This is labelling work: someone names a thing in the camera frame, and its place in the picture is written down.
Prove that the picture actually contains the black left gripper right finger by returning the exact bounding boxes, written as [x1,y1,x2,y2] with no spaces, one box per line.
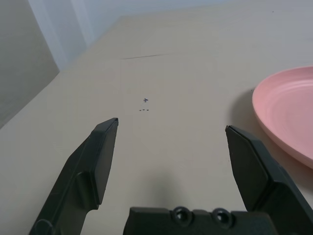
[224,125,313,235]

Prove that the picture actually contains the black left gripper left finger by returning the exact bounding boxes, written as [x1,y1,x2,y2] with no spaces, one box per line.
[28,117,119,235]

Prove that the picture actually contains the pink plastic plate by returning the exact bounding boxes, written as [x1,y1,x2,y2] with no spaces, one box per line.
[252,65,313,170]

